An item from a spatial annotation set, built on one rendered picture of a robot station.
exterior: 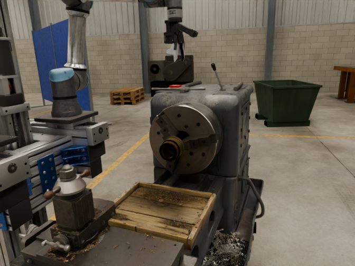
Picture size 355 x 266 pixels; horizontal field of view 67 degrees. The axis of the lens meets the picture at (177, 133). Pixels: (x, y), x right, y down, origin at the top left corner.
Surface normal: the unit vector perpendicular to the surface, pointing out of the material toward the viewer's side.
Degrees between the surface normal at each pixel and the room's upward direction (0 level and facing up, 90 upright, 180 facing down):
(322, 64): 90
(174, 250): 0
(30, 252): 0
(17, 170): 90
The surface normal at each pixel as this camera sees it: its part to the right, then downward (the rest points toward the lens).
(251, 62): -0.21, 0.27
